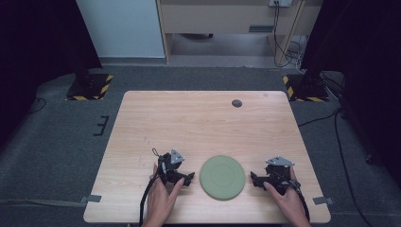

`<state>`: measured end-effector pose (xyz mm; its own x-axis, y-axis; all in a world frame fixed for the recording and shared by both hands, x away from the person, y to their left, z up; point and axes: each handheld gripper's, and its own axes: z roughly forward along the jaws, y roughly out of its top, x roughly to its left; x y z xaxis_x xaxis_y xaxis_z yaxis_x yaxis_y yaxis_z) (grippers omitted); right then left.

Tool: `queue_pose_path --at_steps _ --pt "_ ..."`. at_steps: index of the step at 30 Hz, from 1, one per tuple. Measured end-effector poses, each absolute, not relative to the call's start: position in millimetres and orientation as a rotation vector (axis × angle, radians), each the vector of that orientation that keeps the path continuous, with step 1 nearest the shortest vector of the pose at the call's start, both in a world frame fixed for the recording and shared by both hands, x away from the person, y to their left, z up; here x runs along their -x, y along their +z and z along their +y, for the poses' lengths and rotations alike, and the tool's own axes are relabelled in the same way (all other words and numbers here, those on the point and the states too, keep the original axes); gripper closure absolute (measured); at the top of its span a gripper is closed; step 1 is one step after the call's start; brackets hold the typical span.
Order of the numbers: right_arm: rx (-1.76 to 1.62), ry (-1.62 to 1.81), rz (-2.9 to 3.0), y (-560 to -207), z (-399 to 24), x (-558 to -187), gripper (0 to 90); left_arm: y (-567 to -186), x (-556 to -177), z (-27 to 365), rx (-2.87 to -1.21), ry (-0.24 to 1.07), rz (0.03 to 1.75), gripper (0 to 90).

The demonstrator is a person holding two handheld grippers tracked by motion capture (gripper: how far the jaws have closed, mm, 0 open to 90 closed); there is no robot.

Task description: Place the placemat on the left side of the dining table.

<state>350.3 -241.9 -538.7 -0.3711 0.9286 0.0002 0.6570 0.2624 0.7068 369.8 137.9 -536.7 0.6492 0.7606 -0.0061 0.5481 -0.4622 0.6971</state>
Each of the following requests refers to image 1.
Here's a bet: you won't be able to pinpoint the white wall panel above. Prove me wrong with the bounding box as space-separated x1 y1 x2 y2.
75 0 166 59

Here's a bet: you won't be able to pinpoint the grey tape piece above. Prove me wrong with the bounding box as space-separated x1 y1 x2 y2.
78 194 103 204
312 196 335 206

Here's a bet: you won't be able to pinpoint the person's right hand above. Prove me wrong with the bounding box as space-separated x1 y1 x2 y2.
263 166 312 227

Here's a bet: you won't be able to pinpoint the black stand base striped tape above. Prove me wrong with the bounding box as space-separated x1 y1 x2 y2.
65 73 114 101
282 73 330 103

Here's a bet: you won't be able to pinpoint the black floor cable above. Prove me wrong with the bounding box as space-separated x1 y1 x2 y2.
297 107 375 227

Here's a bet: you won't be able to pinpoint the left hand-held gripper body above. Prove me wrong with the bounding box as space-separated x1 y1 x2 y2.
151 148 190 184

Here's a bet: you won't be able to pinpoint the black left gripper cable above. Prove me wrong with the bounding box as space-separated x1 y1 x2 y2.
138 175 159 227

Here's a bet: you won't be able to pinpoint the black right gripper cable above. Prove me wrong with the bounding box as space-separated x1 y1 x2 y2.
291 179 311 223

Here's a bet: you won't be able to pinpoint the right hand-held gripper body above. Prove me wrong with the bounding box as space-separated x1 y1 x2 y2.
258 155 302 196

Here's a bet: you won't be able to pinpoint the white power strip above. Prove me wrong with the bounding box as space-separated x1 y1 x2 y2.
269 0 293 8

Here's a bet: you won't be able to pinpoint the person's left hand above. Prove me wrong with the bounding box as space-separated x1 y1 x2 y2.
141 163 185 227

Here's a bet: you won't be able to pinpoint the green round plate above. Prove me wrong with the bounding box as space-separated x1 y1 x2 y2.
199 154 247 201

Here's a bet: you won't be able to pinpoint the black cables on floor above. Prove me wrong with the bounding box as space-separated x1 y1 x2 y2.
272 1 308 69

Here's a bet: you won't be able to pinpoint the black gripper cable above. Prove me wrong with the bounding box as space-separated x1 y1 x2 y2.
138 175 159 227
291 179 311 223

